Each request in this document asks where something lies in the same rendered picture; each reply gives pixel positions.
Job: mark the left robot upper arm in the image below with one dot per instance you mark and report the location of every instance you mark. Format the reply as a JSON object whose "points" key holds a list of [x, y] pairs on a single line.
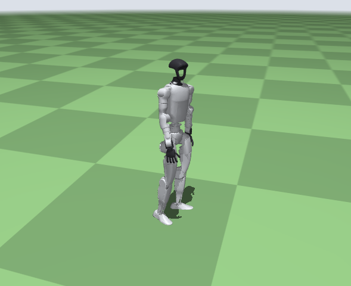
{"points": [[190, 108]]}

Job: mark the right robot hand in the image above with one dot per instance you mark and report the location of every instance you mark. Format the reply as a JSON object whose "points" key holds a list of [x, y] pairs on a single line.
{"points": [[171, 153]]}

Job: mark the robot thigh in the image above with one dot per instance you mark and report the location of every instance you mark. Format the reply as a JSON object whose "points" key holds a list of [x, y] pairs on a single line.
{"points": [[185, 156], [169, 168]]}

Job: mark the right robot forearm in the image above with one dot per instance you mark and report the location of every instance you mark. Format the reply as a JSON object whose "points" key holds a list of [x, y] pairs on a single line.
{"points": [[166, 130]]}

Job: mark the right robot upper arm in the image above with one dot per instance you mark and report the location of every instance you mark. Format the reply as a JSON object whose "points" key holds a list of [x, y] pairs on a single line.
{"points": [[163, 95]]}

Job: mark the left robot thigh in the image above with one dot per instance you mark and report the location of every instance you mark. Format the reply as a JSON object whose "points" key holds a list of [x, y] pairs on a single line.
{"points": [[185, 156]]}

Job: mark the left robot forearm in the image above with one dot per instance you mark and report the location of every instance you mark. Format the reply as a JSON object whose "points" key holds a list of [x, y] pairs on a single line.
{"points": [[188, 123]]}

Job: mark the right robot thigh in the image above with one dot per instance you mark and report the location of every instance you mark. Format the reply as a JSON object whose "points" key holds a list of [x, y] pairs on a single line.
{"points": [[169, 168]]}

